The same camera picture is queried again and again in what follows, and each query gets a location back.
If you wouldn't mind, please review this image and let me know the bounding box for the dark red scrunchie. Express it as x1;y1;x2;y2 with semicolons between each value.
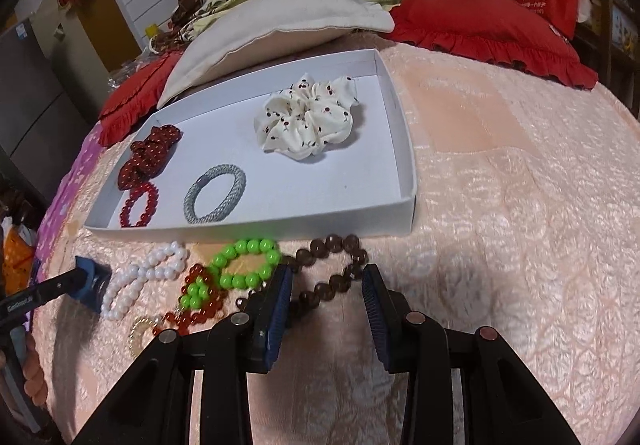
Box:
116;124;182;191

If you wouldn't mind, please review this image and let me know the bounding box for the person's left hand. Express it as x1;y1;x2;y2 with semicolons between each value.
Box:
22;332;49;408

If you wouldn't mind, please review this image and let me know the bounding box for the purple floral sheet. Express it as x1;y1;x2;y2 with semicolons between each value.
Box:
35;130;108;256

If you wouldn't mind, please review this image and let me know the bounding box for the clear plastic bag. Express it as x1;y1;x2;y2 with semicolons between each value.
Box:
107;58;151;86

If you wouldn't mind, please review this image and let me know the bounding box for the white floral scrunchie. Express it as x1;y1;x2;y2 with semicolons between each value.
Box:
254;72;361;161

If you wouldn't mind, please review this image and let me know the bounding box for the white bead bracelet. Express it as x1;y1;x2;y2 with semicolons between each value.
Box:
100;241;190;321

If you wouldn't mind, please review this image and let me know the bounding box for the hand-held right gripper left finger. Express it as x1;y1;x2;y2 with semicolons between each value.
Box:
72;264;296;445

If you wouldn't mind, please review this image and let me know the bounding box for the white cardboard box tray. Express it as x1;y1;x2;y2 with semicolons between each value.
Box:
84;49;418;246

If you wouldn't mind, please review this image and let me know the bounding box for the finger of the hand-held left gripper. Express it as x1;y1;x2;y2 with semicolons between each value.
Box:
0;270;83;326

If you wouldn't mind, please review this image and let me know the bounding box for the red amber bead bracelet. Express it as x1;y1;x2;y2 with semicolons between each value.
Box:
151;262;236;337

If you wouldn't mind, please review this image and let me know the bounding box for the brown bead bracelet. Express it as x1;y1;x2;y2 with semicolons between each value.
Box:
245;233;371;326

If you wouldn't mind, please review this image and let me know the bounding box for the grey braided hair tie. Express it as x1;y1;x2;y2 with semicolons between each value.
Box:
183;164;247;225

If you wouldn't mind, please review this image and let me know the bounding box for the small pearl bracelet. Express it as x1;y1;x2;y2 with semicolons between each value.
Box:
127;316;163;358

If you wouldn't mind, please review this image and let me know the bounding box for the grey refrigerator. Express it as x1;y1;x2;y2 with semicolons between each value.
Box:
0;18;108;206

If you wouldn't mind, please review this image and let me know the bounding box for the green bead bracelet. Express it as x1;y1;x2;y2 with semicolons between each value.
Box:
179;237;283;312

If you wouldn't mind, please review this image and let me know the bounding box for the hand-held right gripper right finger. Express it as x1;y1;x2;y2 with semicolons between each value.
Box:
361;263;571;445

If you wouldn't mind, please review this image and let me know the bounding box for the red ruffled cushion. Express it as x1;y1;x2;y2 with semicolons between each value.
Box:
387;0;599;91
97;50;186;148

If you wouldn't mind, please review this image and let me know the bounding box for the cream pillow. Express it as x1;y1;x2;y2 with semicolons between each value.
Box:
156;0;396;110

